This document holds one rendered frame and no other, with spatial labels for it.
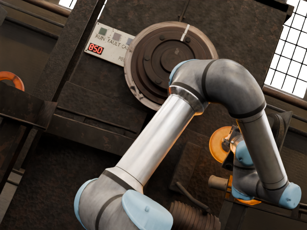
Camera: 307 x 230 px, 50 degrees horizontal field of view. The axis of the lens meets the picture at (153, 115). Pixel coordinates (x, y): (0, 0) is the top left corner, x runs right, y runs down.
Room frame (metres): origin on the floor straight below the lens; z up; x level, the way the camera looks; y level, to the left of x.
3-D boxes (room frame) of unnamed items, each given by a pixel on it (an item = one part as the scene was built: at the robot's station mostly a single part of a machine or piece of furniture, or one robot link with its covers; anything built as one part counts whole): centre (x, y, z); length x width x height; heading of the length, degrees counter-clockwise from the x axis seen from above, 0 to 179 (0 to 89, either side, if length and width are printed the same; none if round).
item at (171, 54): (1.47, 0.01, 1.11); 0.28 x 0.06 x 0.28; 88
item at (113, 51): (1.69, 0.34, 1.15); 0.26 x 0.02 x 0.18; 88
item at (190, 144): (1.57, -0.23, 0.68); 0.11 x 0.08 x 0.24; 178
